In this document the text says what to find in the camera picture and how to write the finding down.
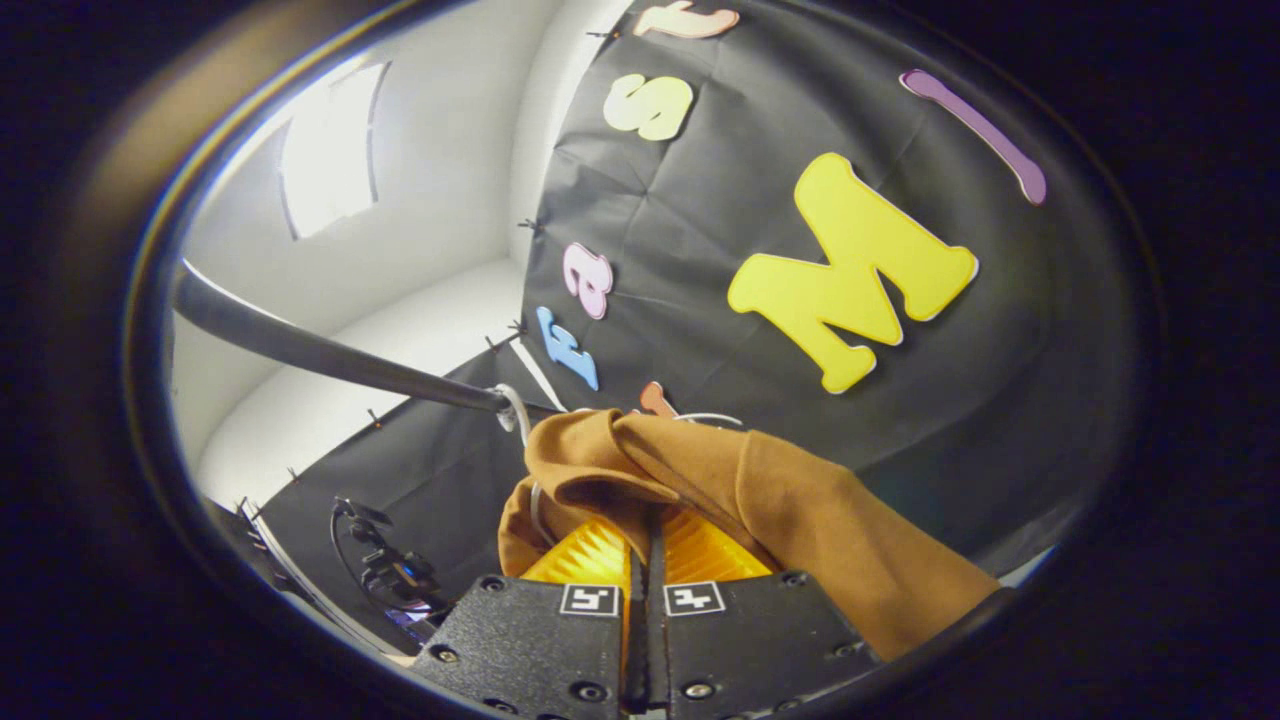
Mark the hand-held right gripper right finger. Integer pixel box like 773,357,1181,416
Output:
645,505,881,716

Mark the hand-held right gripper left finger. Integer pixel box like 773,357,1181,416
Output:
410,517,643,720

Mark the brown jacket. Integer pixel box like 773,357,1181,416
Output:
497,408,1001,661

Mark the thick white plastic hanger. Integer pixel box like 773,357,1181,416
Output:
495,383,553,549

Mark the black clothes rack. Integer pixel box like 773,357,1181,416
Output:
172,262,561,416

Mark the black backdrop cloth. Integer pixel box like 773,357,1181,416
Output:
240,0,1141,641

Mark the ceiling light panel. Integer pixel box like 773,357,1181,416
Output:
278,62,389,241

